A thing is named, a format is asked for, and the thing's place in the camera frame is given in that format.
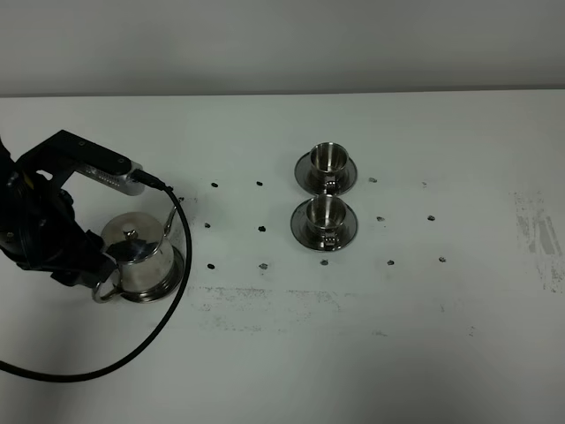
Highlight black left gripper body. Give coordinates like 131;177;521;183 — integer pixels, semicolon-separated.
1;171;95;283

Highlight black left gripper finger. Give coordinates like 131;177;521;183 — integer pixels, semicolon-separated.
86;230;105;256
79;254;117;288

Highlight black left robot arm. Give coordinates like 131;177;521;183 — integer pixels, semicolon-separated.
1;147;117;289

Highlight stainless steel teapot trivet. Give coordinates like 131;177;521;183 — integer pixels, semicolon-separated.
117;245;185;303

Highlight near stainless steel saucer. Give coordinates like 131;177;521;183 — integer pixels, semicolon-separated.
290;199;358;252

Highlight stainless steel saucer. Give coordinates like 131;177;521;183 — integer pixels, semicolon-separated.
290;199;358;252
294;153;358;195

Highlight far stainless steel saucer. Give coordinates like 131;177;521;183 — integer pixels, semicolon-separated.
294;153;358;195

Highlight near stainless steel teacup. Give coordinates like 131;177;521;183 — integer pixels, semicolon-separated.
305;195;347;246

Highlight stainless steel teacup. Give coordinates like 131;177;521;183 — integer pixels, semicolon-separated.
309;142;350;194
305;195;347;246

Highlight far stainless steel teacup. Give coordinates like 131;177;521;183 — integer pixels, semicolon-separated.
309;142;350;194

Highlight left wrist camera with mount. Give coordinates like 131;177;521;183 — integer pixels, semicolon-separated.
17;130;145;196

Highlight black camera cable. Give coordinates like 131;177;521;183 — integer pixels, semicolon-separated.
0;170;193;381

